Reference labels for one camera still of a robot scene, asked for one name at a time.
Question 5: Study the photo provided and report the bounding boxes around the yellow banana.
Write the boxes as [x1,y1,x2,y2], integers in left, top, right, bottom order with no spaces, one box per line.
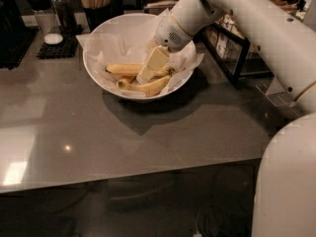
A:
[117,75,171,97]
[105,64,175,77]

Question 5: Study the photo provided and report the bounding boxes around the glass sugar dispenser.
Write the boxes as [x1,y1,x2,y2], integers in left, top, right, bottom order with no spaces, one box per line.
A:
[27,0,63,45]

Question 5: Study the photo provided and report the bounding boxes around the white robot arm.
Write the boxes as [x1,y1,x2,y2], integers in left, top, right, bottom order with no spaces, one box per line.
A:
[138,0,316,237]

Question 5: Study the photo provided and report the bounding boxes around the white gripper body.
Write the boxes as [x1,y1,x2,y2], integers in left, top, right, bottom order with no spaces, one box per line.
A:
[154,0,224,52]

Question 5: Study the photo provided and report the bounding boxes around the black wire condiment rack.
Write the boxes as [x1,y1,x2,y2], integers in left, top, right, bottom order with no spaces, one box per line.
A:
[198,14,272,85]

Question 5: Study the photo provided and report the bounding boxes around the white paper liner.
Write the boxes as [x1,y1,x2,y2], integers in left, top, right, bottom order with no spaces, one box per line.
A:
[76,8,205,97]

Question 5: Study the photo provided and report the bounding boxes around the black rubber mat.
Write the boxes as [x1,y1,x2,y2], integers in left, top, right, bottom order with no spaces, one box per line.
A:
[37,25,83,59]

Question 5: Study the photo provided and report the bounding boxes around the brown sugar packets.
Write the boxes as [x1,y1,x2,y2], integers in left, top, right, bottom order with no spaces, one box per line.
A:
[270,0,297,12]

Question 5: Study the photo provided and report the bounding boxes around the cup of wooden stirrers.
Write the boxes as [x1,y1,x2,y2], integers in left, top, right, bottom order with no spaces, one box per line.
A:
[80,0,111,32]

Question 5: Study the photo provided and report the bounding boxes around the large black mat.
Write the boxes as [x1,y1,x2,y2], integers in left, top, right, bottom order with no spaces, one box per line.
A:
[0,27,39,70]

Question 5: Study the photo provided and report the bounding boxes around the dark glass shaker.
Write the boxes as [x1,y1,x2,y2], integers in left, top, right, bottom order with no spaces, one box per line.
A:
[51,0,78,35]

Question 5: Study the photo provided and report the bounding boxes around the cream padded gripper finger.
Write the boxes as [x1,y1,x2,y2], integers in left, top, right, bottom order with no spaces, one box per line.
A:
[136,45,169,84]

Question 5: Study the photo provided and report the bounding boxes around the white bowl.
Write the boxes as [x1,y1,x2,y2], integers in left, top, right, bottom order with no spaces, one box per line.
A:
[82,12,198,103]

